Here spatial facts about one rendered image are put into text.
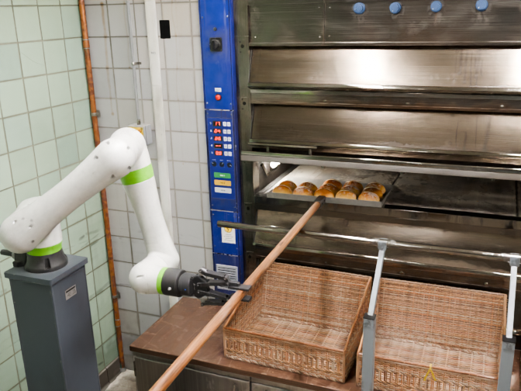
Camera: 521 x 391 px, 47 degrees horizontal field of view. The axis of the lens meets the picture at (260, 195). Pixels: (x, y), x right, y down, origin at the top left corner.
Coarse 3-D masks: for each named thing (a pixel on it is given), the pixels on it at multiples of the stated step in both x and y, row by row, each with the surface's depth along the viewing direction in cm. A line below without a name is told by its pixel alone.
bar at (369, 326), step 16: (224, 224) 257; (240, 224) 255; (256, 224) 253; (336, 240) 240; (352, 240) 237; (368, 240) 235; (384, 240) 233; (384, 256) 233; (480, 256) 220; (496, 256) 217; (512, 256) 215; (512, 272) 214; (512, 288) 212; (512, 304) 209; (368, 320) 219; (512, 320) 206; (368, 336) 221; (512, 336) 205; (368, 352) 223; (512, 352) 202; (368, 368) 225; (368, 384) 227
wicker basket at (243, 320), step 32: (256, 288) 289; (320, 288) 285; (352, 288) 279; (256, 320) 292; (288, 320) 291; (320, 320) 285; (352, 320) 279; (224, 352) 263; (288, 352) 249; (320, 352) 243; (352, 352) 253
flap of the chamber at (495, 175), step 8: (248, 160) 269; (256, 160) 268; (264, 160) 266; (272, 160) 265; (280, 160) 264; (288, 160) 262; (296, 160) 261; (304, 160) 259; (312, 160) 258; (360, 168) 251; (368, 168) 249; (376, 168) 248; (384, 168) 247; (392, 168) 246; (400, 168) 244; (408, 168) 243; (416, 168) 242; (424, 168) 241; (432, 168) 240; (440, 168) 239; (464, 176) 236; (472, 176) 234; (480, 176) 233; (488, 176) 232; (496, 176) 231; (504, 176) 230; (512, 176) 229; (520, 176) 228
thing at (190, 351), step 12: (300, 228) 241; (288, 240) 228; (276, 252) 216; (264, 264) 206; (252, 276) 196; (228, 300) 181; (240, 300) 185; (228, 312) 176; (216, 324) 169; (204, 336) 162; (192, 348) 156; (180, 360) 151; (168, 372) 146; (156, 384) 142; (168, 384) 144
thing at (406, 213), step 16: (320, 208) 279; (336, 208) 276; (352, 208) 273; (368, 208) 270; (384, 208) 268; (400, 208) 267; (416, 208) 266; (480, 224) 254; (496, 224) 251; (512, 224) 248
